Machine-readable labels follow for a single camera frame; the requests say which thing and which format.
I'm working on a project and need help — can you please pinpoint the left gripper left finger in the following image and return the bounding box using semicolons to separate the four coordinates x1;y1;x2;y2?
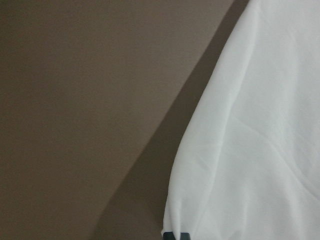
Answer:
162;231;177;240

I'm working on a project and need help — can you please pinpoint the white long-sleeve printed shirt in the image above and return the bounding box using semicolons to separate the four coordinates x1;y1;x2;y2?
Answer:
161;0;320;240

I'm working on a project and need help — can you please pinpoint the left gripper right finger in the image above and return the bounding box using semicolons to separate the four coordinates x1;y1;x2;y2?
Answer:
178;232;190;240

